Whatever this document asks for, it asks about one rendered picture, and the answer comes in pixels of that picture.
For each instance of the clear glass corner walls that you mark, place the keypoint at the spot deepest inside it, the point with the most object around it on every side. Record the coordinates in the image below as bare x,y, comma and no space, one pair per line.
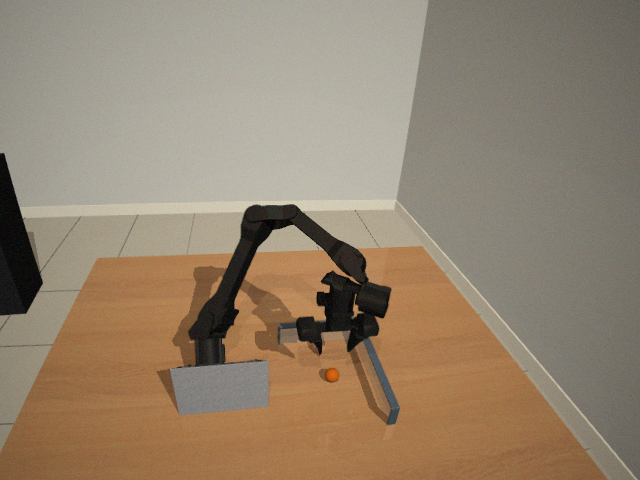
290,336

